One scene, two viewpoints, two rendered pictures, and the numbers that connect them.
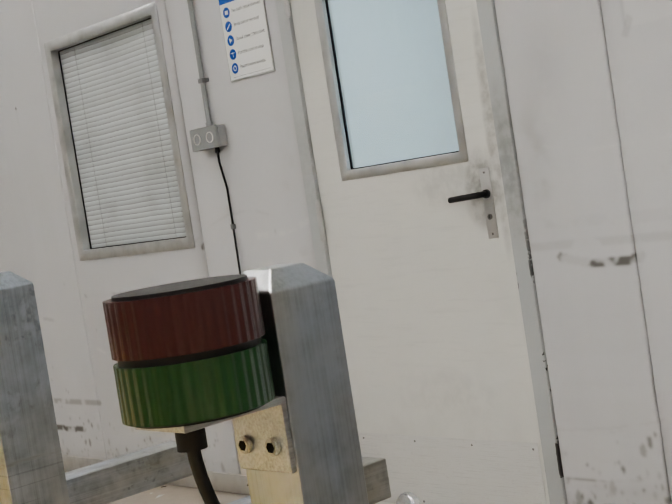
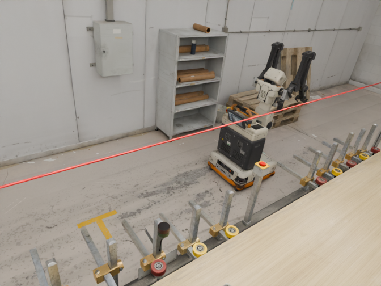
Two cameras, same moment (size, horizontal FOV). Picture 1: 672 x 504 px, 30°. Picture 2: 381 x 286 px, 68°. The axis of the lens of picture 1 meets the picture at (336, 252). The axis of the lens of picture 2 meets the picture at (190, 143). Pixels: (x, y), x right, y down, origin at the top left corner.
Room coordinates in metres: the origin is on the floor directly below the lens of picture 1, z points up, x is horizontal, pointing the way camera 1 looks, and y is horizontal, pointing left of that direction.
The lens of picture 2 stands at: (0.36, 1.04, 2.20)
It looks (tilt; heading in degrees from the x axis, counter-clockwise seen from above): 30 degrees down; 272
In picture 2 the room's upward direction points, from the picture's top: 6 degrees clockwise
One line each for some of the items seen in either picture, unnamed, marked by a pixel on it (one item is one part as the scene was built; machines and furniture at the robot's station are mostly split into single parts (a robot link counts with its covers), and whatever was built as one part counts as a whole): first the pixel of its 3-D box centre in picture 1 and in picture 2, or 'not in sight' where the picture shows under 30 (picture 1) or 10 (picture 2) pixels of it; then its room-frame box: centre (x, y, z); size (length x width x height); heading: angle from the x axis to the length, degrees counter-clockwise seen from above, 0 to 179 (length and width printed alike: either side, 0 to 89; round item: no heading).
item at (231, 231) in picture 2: not in sight; (230, 235); (0.10, -0.20, 0.85); 0.08 x 0.08 x 0.11
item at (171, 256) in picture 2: not in sight; (158, 263); (0.51, -0.01, 0.75); 0.26 x 0.01 x 0.10; 42
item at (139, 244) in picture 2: not in sight; (140, 247); (0.62, -0.03, 0.84); 0.43 x 0.03 x 0.04; 132
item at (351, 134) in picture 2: not in sight; (342, 154); (-0.97, -1.31, 0.91); 0.04 x 0.04 x 0.48; 42
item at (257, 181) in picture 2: not in sight; (253, 199); (-0.05, -0.48, 0.93); 0.05 x 0.05 x 0.45; 42
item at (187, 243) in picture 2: not in sight; (189, 244); (0.35, -0.13, 0.81); 0.14 x 0.06 x 0.05; 42
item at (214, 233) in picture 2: not in sight; (219, 228); (0.16, -0.29, 0.81); 0.14 x 0.06 x 0.05; 42
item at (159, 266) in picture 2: not in sight; (158, 272); (0.49, 0.12, 0.85); 0.08 x 0.08 x 0.11
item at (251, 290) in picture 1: (184, 317); (163, 227); (0.48, 0.06, 1.13); 0.06 x 0.06 x 0.02
